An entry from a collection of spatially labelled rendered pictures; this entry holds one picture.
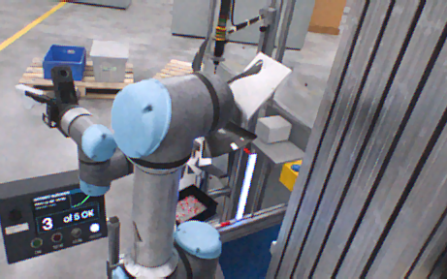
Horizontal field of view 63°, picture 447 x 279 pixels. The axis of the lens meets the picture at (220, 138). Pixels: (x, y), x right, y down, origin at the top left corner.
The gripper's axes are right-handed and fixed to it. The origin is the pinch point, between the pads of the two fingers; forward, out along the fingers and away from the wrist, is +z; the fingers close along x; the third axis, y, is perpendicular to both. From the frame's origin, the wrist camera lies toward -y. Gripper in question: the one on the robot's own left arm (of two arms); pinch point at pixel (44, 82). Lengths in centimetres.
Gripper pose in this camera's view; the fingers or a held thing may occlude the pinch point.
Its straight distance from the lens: 114.8
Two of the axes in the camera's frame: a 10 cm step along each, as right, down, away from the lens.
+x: 7.0, -1.3, 7.0
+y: -2.4, 8.8, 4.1
